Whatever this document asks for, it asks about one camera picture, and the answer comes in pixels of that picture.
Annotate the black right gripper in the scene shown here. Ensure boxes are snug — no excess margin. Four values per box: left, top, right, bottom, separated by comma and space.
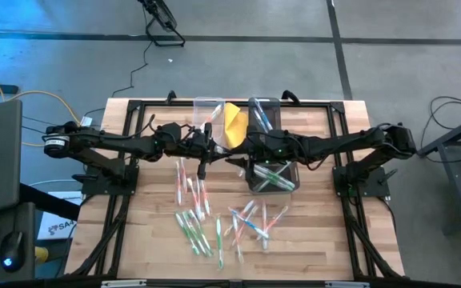
225, 133, 298, 171

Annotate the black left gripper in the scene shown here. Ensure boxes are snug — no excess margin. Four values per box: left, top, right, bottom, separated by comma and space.
181, 122, 220, 162

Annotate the blue toothbrush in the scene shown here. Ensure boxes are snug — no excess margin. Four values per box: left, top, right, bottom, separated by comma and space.
227, 206, 271, 240
253, 98, 275, 132
252, 110, 270, 133

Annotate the clear plastic bin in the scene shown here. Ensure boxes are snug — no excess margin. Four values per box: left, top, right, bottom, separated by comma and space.
192, 96, 226, 147

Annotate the yellow cloth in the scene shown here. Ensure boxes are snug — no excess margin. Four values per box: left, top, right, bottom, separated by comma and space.
222, 102, 251, 150

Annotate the dark translucent plastic bin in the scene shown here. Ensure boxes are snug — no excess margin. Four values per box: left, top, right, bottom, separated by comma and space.
245, 159, 300, 195
247, 96, 283, 139

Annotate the black metal floor stand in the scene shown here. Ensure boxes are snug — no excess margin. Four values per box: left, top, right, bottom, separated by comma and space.
137, 0, 186, 48

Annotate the black diagonal bar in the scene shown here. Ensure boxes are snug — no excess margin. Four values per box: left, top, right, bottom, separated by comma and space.
18, 182, 82, 223

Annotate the white printed box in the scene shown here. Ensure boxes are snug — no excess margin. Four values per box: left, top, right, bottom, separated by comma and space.
37, 190, 78, 241

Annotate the black computer desk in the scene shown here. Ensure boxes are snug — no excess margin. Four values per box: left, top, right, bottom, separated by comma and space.
0, 202, 38, 283

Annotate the small yellow object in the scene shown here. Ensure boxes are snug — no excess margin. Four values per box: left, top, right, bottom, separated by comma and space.
34, 246, 50, 265

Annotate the black computer mouse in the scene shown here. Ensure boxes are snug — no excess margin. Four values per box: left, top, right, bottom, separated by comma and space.
0, 230, 26, 274

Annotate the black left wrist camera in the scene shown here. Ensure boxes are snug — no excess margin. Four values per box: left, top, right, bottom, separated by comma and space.
196, 158, 209, 181

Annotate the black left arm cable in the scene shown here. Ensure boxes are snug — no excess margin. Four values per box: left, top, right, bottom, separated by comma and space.
126, 114, 199, 141

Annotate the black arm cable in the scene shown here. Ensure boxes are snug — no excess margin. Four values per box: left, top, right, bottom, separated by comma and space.
126, 114, 199, 141
250, 130, 335, 172

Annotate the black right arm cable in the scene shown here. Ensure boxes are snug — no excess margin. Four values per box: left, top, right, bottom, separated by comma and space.
250, 130, 335, 172

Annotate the black floor cable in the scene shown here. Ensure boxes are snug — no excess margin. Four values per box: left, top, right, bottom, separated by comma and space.
82, 39, 154, 121
421, 94, 461, 135

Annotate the silver bracket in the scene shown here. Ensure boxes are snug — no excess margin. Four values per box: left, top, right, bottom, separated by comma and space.
324, 280, 371, 288
100, 279, 148, 288

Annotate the yellow cable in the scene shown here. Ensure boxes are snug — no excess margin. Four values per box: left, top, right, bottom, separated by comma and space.
0, 66, 82, 147

